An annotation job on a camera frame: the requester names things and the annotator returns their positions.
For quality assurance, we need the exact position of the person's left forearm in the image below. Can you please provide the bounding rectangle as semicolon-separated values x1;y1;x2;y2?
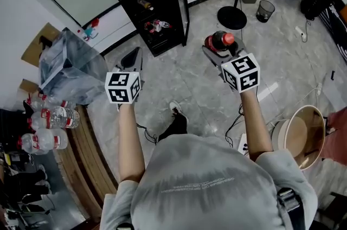
118;103;146;184

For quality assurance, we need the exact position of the brown drink bottle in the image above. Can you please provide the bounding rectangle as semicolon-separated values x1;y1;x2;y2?
137;0;154;11

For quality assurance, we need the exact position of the person's right forearm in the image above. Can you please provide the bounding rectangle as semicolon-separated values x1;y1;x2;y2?
239;87;274;162

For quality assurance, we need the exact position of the grey shoulder strap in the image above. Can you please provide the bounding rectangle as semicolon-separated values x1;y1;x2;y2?
276;187;304;230

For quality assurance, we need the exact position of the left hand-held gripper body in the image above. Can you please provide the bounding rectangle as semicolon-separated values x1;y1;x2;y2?
105;65;144;105

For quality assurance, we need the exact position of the black cable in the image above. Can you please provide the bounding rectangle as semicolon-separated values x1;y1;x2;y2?
135;122;158;146

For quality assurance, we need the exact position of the round wooden stool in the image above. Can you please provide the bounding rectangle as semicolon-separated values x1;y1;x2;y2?
271;105;326;171

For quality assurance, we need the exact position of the person's grey shirt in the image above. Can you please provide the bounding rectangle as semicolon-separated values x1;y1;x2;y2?
99;133;318;230

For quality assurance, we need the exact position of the spray bottle red top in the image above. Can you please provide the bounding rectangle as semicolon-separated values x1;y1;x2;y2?
77;17;100;42

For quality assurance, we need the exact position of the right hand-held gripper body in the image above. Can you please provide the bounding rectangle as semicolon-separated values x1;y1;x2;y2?
215;49;261;93

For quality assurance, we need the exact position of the clear water bottle red label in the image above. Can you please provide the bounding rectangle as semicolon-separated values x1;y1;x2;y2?
27;93;77;111
17;128;69;155
27;105;81;130

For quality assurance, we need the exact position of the black wire waste bin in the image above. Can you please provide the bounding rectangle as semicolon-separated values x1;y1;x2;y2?
255;0;276;24

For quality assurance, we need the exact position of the red and white drink bottle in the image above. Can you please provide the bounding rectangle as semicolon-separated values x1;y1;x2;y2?
144;19;172;34

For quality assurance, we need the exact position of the brown cardboard box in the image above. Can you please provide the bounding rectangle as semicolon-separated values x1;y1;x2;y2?
21;22;62;68

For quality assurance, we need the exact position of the white power strip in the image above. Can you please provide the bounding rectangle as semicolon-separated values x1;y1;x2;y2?
237;133;249;156
294;25;309;43

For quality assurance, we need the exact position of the white extension cable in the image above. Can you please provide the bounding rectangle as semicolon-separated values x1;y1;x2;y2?
267;82;324;126

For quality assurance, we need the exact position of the person's leg and shoe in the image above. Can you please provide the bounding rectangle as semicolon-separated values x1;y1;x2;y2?
157;100;189;143

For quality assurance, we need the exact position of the dark drink bottle red cap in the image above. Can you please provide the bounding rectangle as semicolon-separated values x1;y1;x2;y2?
204;30;235;52

